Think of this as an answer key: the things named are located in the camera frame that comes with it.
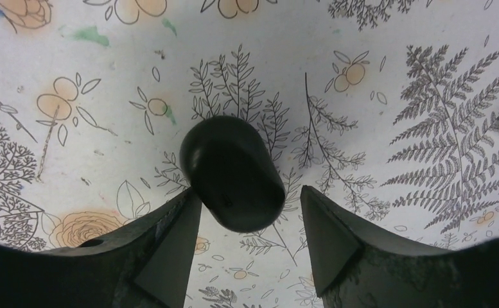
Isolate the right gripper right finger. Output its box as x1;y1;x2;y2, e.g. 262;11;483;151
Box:
301;185;499;307

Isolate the black earbud charging case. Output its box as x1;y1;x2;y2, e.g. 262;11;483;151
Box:
179;115;286;233

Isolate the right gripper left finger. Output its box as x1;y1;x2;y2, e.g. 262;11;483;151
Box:
0;189;202;307

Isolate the floral table mat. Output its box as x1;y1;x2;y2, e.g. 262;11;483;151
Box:
0;1;499;307

